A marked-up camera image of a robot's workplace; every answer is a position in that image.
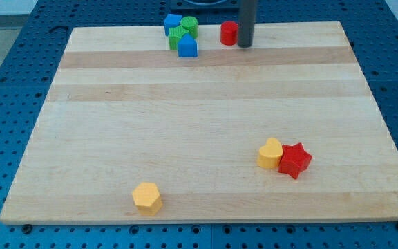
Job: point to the red cylinder block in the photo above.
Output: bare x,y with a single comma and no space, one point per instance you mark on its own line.
228,33

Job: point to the yellow heart block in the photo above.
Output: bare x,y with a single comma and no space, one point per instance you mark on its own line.
270,154

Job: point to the light wooden board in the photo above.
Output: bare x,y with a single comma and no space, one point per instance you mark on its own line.
125,109

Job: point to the blue triangle house block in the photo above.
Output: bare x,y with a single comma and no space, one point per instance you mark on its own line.
187,47

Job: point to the yellow hexagon block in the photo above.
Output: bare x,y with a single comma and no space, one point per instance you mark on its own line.
147,198

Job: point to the green star block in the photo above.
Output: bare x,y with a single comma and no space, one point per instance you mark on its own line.
175,35

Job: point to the red star block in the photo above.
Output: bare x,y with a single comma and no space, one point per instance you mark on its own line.
294,160

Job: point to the green cylinder block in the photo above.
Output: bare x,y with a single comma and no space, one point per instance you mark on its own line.
190,23

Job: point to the blue cube block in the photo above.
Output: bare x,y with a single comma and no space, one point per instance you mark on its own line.
171,21

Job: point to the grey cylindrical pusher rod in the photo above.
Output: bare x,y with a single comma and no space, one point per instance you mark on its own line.
246,22

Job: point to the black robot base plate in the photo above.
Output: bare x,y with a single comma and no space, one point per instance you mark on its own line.
203,4

